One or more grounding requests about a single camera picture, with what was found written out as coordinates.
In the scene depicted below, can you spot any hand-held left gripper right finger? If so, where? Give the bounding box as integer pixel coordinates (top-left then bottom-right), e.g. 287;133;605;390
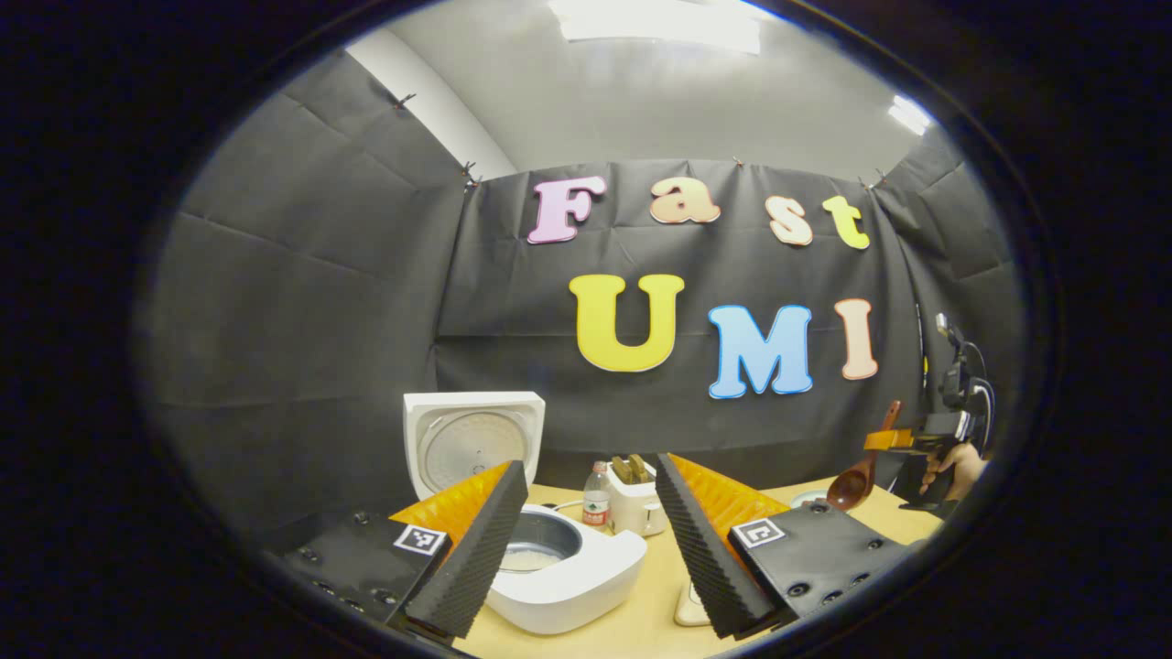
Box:
654;453;921;640

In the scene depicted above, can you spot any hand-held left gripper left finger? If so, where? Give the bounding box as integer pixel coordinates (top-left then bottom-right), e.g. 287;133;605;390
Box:
275;459;529;642

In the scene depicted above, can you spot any brown wooden spoon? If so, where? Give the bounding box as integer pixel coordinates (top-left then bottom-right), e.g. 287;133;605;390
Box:
826;400;903;512

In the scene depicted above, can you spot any white rice cooker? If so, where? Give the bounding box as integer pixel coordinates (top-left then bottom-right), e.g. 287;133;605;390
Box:
403;392;648;636

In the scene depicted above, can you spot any white toaster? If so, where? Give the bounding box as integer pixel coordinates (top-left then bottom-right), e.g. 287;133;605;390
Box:
606;462;667;538

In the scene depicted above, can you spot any clear plastic water bottle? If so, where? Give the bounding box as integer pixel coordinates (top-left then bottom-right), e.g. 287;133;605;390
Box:
582;460;613;535

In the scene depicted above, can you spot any black backdrop cloth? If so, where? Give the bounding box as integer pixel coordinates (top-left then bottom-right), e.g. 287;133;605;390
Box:
137;50;1026;550

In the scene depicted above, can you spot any large ceiling light panel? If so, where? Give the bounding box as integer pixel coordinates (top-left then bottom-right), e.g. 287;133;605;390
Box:
549;0;763;54

